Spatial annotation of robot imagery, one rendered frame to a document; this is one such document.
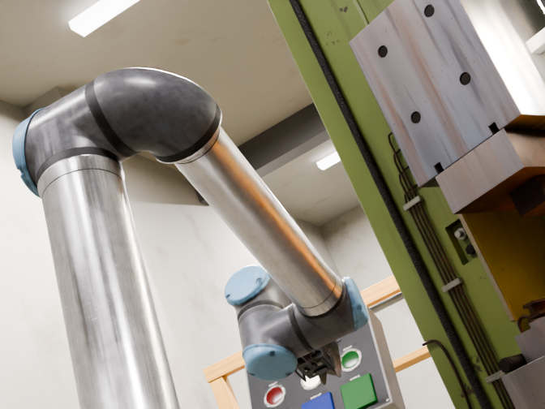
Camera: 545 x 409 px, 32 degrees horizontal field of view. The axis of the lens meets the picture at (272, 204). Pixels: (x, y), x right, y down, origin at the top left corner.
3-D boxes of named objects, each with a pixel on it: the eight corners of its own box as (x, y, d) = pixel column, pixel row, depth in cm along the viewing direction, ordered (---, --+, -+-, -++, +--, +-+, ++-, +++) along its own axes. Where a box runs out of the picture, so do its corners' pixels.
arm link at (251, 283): (223, 312, 170) (216, 273, 178) (259, 346, 178) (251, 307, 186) (267, 289, 168) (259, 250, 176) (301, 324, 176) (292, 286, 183)
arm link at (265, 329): (293, 339, 159) (281, 286, 168) (235, 367, 162) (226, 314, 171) (318, 367, 165) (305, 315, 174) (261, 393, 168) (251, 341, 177)
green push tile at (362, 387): (376, 399, 200) (368, 371, 205) (345, 414, 202) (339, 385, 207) (379, 403, 201) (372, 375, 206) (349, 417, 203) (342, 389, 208)
